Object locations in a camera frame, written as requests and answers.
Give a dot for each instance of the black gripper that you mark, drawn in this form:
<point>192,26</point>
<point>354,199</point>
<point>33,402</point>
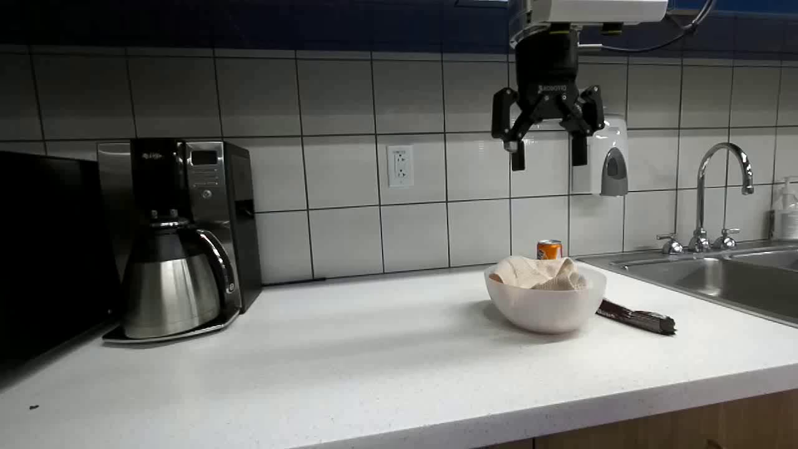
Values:
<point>546,62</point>

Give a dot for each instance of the beige waffle towel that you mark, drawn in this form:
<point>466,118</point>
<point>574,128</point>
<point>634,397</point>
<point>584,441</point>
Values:
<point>538,271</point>

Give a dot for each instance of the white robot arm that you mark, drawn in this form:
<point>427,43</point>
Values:
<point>599,11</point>

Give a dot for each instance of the white bowl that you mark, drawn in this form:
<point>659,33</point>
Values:
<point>544,309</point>

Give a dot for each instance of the small orange container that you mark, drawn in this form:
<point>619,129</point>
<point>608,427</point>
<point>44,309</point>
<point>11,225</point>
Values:
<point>549,247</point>

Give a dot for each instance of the chrome gooseneck faucet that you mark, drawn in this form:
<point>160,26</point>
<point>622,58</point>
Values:
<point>704,187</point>

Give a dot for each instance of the chrome sink side sprayer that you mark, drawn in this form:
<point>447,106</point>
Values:
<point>672,244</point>

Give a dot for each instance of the dark candy bar wrapper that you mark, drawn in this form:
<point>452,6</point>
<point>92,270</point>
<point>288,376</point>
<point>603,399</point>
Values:
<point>638,318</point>

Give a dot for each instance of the stainless steel sink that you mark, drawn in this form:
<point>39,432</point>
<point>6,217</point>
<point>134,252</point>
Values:
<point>730,278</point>

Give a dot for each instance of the clear soap pump bottle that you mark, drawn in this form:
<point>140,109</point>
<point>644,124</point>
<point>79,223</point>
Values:
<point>786,217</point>

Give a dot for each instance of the wooden cabinet front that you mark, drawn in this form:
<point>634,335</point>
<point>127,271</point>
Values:
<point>682,424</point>

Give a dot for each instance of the black silver coffee maker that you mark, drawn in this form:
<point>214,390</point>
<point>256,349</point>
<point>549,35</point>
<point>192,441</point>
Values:
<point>207,190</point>

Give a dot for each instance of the stainless steel carafe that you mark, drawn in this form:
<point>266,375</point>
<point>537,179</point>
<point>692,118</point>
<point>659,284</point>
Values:
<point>170,286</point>

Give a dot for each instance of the black microwave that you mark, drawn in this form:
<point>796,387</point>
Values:
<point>51,249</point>

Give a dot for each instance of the white wall soap dispenser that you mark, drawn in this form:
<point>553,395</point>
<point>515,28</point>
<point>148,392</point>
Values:
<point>599,163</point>

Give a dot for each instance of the white wall outlet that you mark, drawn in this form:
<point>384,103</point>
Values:
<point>399,167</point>

